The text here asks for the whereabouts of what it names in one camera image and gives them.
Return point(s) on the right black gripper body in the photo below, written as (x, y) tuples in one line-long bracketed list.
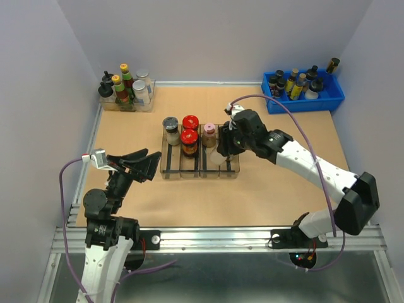
[(237, 143)]

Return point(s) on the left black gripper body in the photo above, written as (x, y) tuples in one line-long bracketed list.
[(132, 172)]

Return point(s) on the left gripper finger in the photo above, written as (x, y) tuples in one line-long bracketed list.
[(148, 166), (129, 159)]

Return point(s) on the pink lid spice jar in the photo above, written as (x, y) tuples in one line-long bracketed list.
[(209, 135)]

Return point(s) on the yellow lid spice jar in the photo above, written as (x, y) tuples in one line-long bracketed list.
[(216, 158)]

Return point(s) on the white powder jar black lid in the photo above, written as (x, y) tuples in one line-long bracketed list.
[(171, 127)]

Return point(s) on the red lid sauce jar front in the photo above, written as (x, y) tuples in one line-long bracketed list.
[(189, 141)]

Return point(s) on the red lid sauce jar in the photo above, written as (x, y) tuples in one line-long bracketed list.
[(190, 122), (189, 141)]

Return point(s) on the red lid sauce jar back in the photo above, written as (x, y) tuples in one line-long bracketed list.
[(190, 122)]

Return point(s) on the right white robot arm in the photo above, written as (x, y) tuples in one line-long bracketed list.
[(356, 196)]

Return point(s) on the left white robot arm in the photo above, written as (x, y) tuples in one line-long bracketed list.
[(108, 236)]

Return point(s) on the clear bin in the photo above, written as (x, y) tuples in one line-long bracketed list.
[(189, 167), (230, 168), (206, 168), (170, 160)]

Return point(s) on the chili sauce bottle front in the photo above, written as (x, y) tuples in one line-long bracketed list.
[(120, 89)]

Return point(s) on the chili sauce bottle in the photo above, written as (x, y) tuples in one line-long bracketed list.
[(120, 89), (127, 78)]

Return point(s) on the yellow label bottle in bin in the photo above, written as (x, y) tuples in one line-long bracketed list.
[(295, 84)]

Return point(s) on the silver lid jar front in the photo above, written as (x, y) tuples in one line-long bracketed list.
[(141, 92)]

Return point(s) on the silver lid jar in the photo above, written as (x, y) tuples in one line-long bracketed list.
[(141, 92), (143, 74)]

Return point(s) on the black knob bottle front left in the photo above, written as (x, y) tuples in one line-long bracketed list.
[(106, 93)]

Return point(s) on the clear corner storage box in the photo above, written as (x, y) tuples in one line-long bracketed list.
[(134, 106)]

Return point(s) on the blue plastic bin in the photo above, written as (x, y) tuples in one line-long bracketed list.
[(329, 98)]

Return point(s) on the black knob bottle in bin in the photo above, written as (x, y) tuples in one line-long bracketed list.
[(314, 85)]

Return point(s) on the chili sauce bottle back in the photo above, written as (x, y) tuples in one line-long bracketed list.
[(127, 78)]

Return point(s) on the black knob bottle back left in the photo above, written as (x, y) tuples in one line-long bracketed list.
[(107, 78)]

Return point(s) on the silver lid jar back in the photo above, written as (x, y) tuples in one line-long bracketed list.
[(143, 74)]

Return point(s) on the dark bottle behind blue bin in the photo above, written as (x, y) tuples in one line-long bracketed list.
[(332, 65)]

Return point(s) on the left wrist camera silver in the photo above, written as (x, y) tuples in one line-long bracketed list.
[(98, 159)]

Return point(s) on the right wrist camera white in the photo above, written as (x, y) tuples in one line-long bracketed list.
[(232, 110)]

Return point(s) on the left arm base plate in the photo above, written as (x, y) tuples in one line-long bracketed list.
[(151, 239)]

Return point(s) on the aluminium rail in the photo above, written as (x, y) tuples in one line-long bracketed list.
[(256, 240)]

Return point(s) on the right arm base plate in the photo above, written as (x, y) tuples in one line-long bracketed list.
[(284, 241)]

